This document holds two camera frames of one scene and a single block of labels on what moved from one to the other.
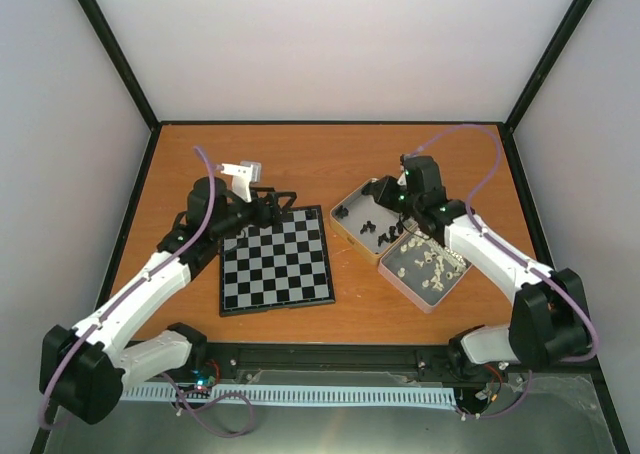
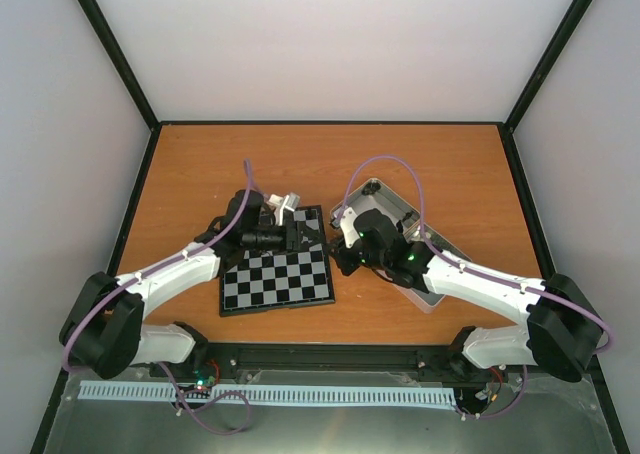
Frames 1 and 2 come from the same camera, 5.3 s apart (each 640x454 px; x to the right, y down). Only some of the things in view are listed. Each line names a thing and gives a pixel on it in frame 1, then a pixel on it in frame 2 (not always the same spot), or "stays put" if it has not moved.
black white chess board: x=282 y=265 stays put
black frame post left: x=95 y=15 stays put
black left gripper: x=275 y=218 → x=292 y=236
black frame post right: x=560 y=39 stays put
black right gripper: x=382 y=194 → x=346 y=266
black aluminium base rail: x=399 y=365 stays put
